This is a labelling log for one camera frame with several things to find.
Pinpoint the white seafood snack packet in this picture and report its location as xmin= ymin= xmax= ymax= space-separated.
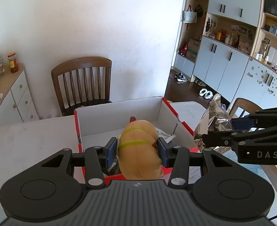
xmin=155 ymin=128 xmax=176 ymax=143

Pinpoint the silver foil snack bag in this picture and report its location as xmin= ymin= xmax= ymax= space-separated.
xmin=194 ymin=94 xmax=232 ymax=152

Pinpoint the yellow plush toy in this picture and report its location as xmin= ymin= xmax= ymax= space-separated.
xmin=117 ymin=116 xmax=164 ymax=180

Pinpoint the brown wooden chair right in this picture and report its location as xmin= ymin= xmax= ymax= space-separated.
xmin=228 ymin=97 xmax=262 ymax=118

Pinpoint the brown wooden chair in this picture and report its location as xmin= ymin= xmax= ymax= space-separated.
xmin=51 ymin=56 xmax=112 ymax=116
xmin=228 ymin=97 xmax=262 ymax=118

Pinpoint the red cardboard box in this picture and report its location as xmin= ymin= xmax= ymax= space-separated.
xmin=74 ymin=97 xmax=204 ymax=180

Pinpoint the white slippers pair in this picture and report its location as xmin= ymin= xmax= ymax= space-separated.
xmin=199 ymin=88 xmax=214 ymax=99

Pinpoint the dark sneakers pair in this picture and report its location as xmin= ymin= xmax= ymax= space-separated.
xmin=174 ymin=72 xmax=188 ymax=82

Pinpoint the brown wooden chair back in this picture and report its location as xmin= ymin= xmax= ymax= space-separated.
xmin=51 ymin=56 xmax=112 ymax=116

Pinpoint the white drawer sideboard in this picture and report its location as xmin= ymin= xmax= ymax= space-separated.
xmin=0 ymin=63 xmax=39 ymax=127

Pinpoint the hanging tote bag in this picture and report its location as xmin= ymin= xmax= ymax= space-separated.
xmin=182 ymin=5 xmax=197 ymax=24

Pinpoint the sauce jar red lid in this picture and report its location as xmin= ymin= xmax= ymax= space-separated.
xmin=7 ymin=53 xmax=19 ymax=73

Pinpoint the grey wall cabinet unit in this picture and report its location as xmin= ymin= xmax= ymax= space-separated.
xmin=173 ymin=0 xmax=277 ymax=109

